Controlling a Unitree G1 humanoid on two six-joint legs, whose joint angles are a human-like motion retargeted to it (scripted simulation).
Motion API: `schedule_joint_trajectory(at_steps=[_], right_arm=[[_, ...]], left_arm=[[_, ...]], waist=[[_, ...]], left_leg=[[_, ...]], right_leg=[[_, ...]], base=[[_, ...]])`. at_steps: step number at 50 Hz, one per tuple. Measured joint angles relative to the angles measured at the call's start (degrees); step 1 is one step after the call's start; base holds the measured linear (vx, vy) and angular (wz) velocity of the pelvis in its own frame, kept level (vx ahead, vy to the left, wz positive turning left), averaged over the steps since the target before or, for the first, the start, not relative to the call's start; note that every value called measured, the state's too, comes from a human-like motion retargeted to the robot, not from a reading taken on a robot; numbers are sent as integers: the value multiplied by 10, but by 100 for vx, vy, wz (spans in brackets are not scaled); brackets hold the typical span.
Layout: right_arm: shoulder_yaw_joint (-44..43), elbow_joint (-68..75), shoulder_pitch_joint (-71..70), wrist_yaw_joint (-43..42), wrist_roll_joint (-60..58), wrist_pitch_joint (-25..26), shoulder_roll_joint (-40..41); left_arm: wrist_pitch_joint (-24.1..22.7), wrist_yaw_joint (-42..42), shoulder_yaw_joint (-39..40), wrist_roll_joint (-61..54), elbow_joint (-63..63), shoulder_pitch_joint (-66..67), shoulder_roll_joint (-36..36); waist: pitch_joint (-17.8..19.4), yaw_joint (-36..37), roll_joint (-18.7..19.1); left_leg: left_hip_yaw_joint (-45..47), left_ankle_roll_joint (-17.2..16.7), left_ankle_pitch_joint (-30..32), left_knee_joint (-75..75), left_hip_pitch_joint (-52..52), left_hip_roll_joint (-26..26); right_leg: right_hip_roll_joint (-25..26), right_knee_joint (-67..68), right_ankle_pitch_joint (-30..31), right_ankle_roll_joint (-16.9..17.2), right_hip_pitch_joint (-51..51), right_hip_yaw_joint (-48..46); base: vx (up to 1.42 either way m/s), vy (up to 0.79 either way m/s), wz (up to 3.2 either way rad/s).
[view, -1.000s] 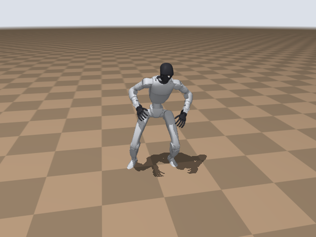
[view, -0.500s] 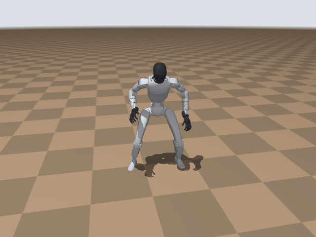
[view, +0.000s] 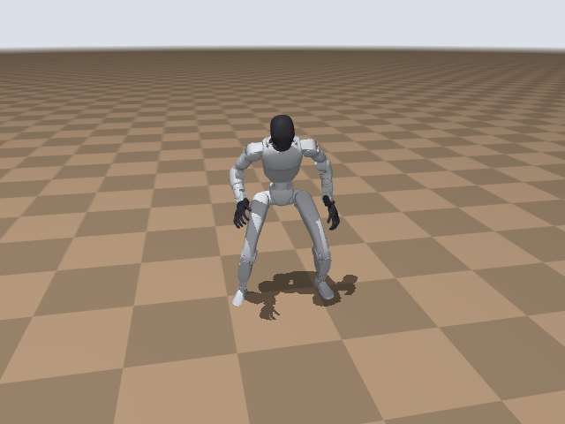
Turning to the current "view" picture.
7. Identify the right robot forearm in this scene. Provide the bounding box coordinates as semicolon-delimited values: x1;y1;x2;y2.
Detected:
229;169;250;207

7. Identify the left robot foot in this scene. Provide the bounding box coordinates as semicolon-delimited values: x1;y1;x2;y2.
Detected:
314;277;335;299

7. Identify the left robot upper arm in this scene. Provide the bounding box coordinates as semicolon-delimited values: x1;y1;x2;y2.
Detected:
300;139;329;171

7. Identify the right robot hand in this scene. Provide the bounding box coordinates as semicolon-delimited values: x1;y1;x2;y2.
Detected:
233;198;252;229

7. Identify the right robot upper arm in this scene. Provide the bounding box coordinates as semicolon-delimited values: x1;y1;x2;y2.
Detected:
231;142;263;180

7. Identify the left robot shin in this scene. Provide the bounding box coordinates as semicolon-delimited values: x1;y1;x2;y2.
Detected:
313;248;331;283

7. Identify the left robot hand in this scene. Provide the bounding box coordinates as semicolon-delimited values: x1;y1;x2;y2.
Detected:
323;195;340;231

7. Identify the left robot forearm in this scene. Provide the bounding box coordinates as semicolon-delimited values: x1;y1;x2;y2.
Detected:
320;160;334;202

